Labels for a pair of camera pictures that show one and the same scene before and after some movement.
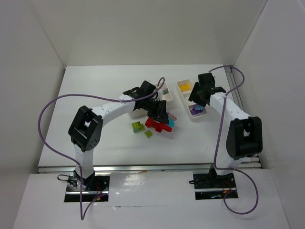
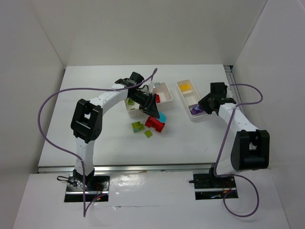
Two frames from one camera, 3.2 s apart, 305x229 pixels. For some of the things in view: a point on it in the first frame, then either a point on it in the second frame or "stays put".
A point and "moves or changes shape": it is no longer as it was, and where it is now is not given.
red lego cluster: (158, 127) moves or changes shape
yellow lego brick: (185, 87) stays put
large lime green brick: (137, 127) stays put
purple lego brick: (194, 111) stays put
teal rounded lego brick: (171, 122) moves or changes shape
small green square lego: (148, 133) stays put
